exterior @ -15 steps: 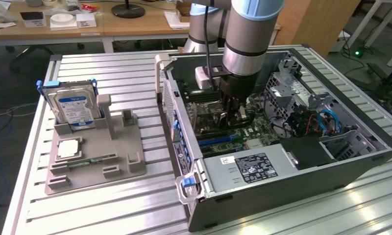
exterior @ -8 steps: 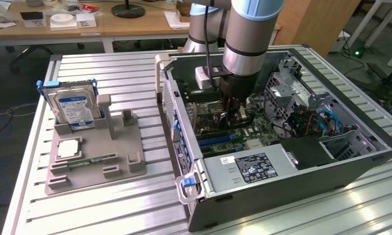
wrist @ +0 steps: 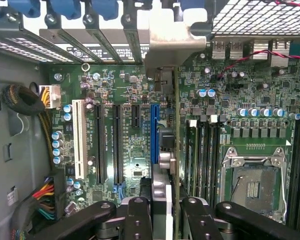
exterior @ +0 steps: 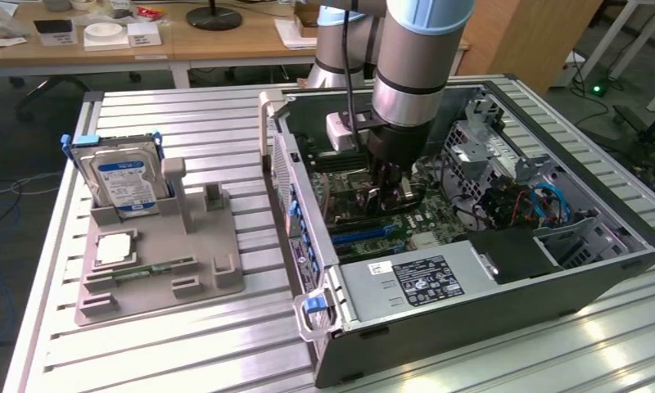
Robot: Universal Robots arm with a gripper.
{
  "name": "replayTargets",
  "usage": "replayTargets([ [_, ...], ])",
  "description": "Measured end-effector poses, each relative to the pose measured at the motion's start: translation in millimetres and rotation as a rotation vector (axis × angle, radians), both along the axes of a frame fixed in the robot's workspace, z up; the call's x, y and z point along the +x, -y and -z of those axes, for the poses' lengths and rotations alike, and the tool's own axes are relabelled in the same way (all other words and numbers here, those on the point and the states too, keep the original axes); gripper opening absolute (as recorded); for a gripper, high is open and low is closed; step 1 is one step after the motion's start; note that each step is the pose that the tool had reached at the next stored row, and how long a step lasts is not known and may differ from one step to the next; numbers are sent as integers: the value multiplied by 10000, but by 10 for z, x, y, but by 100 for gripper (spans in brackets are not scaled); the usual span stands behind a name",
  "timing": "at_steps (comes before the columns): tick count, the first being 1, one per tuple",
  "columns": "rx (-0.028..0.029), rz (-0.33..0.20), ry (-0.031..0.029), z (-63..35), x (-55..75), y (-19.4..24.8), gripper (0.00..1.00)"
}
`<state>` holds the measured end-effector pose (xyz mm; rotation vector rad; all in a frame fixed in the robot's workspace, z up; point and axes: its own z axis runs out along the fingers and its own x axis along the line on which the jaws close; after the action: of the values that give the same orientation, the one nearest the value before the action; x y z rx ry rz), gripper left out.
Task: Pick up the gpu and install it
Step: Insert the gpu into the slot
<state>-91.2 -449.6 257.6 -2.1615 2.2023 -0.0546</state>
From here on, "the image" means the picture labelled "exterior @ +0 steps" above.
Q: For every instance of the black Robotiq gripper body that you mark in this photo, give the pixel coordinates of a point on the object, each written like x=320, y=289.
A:
x=398, y=147

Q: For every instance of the black Nvidia Quadro graphics card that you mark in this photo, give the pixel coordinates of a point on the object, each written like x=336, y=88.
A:
x=392, y=210

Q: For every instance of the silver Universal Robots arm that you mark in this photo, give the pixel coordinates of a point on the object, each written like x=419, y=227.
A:
x=415, y=61

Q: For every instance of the black RAM slot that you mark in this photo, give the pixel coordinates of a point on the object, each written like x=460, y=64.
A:
x=327, y=155
x=332, y=164

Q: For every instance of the perforated metal disk bay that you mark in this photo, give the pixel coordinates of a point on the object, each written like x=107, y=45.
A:
x=470, y=163

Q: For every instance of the green motherboard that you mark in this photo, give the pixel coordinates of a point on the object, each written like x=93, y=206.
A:
x=431, y=221

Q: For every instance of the blue card retainer clips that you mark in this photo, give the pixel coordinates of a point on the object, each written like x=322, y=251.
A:
x=293, y=209

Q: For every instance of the white paper stack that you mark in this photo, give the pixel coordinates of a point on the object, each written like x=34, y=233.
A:
x=292, y=34

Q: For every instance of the wooden cabinet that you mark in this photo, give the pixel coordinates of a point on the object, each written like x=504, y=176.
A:
x=524, y=41

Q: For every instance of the grey power supply unit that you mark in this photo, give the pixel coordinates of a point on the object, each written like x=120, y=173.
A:
x=382, y=294

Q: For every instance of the brown cardboard box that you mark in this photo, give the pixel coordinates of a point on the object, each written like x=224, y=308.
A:
x=306, y=14

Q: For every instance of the power strip with green light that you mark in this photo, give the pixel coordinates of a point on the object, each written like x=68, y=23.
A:
x=597, y=88

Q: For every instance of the long wooden desk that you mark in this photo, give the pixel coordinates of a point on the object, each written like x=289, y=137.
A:
x=224, y=45

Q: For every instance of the small metal disk bay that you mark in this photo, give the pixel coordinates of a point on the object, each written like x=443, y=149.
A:
x=578, y=245

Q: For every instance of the blue case latch tab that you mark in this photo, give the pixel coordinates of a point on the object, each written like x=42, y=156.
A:
x=314, y=306

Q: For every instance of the black floor stand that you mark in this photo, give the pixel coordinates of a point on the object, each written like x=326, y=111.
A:
x=630, y=118

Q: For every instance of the black round lamp base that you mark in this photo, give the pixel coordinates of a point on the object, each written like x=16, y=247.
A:
x=213, y=18

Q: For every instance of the open dark grey PC case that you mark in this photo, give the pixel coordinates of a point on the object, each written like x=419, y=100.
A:
x=470, y=340

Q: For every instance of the silver hard disk blue label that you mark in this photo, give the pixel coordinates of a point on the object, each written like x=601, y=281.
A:
x=123, y=180

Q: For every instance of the plain white carton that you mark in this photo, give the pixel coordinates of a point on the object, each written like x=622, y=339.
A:
x=141, y=34

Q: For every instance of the green RAM stick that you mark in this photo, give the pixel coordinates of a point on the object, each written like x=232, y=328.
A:
x=141, y=271

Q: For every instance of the red packet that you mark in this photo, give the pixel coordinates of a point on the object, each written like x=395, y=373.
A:
x=147, y=13

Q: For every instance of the grey printed parts rack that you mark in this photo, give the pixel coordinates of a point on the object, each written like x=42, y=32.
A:
x=157, y=299

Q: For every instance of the hard drive with blue label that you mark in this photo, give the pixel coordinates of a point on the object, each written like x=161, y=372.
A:
x=84, y=140

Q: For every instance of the silver CPU chip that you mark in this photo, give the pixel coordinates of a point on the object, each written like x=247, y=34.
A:
x=113, y=249

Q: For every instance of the white round bowl box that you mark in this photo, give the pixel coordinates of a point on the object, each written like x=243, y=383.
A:
x=105, y=39

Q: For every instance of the black office chair base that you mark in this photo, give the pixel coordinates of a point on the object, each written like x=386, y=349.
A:
x=55, y=88

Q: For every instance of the white cup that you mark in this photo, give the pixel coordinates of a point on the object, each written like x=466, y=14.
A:
x=81, y=4

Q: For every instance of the white box with black top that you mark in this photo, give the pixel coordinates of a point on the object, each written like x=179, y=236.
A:
x=57, y=37

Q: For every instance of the grey cup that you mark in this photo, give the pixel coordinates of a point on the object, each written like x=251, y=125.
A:
x=57, y=5

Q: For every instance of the white paper card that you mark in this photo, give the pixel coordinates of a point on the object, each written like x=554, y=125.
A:
x=5, y=42

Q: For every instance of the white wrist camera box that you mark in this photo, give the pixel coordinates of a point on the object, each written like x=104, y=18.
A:
x=339, y=135

